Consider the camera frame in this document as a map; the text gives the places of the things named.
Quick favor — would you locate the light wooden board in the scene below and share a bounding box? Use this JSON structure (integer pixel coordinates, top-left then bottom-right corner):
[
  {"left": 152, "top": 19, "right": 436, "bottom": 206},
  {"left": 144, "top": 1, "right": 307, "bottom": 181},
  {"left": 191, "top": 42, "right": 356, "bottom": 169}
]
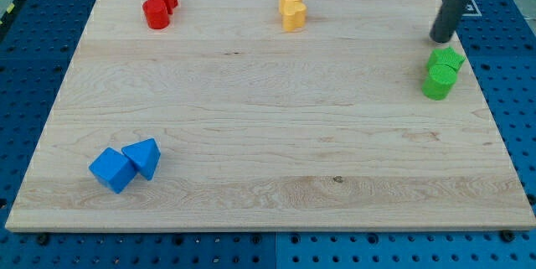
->
[{"left": 6, "top": 0, "right": 535, "bottom": 233}]

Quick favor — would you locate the yellow heart block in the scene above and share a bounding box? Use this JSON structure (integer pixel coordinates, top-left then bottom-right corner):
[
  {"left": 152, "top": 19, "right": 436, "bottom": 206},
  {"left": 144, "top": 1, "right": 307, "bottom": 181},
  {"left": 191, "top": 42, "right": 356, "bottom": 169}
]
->
[{"left": 281, "top": 2, "right": 307, "bottom": 32}]

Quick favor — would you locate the blue triangle block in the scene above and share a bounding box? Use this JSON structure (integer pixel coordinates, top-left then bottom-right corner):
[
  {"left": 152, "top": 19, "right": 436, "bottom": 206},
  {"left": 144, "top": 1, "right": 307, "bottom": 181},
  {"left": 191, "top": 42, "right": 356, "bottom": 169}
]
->
[{"left": 121, "top": 138, "right": 161, "bottom": 180}]

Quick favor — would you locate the red cylinder block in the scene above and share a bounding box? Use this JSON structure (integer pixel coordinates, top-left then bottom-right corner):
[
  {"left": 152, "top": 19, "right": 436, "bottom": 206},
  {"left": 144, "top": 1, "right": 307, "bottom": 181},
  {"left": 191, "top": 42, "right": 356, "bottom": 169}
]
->
[{"left": 142, "top": 0, "right": 170, "bottom": 29}]

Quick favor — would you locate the blue cube block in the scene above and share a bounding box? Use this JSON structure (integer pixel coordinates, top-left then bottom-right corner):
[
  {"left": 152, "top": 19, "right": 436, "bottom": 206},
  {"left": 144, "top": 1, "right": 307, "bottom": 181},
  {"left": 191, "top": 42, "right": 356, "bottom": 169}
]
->
[{"left": 89, "top": 147, "right": 137, "bottom": 194}]

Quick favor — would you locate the green cylinder block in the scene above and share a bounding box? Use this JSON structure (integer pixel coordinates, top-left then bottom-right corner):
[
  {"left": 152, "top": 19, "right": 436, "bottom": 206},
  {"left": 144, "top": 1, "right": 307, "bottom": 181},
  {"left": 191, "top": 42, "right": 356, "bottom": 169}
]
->
[{"left": 421, "top": 65, "right": 457, "bottom": 101}]

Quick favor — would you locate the green star block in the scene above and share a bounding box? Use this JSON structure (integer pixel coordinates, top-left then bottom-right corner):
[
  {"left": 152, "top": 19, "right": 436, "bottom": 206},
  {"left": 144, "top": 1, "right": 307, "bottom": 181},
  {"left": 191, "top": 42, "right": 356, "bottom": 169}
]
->
[{"left": 425, "top": 47, "right": 466, "bottom": 72}]

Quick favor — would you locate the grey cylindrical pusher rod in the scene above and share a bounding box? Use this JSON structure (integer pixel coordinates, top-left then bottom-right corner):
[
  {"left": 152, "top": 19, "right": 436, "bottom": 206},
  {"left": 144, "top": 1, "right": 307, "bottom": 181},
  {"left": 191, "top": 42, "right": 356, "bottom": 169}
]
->
[{"left": 429, "top": 0, "right": 470, "bottom": 44}]

